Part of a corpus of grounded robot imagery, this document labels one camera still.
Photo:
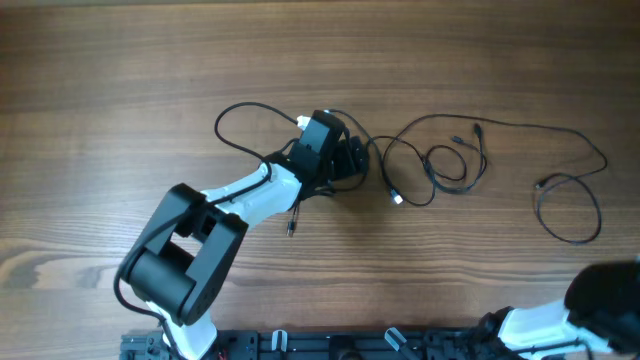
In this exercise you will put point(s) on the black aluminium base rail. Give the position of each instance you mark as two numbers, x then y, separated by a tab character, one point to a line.
431	344

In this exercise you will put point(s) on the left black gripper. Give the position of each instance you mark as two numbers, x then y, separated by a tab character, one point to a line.
351	161

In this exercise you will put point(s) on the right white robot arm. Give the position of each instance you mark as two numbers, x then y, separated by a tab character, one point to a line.
598	314

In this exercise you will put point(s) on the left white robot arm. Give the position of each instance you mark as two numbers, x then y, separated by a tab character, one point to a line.
182	257

